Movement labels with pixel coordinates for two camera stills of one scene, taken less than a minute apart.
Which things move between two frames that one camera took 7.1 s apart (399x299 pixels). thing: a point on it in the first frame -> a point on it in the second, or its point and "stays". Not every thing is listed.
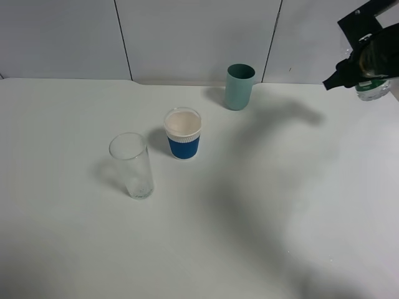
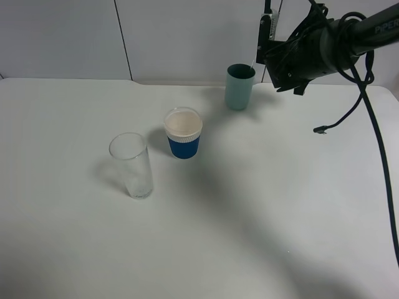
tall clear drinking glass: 133,149 stays
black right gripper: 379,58 -> 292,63
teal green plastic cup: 239,80 stays
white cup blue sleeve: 182,126 stays
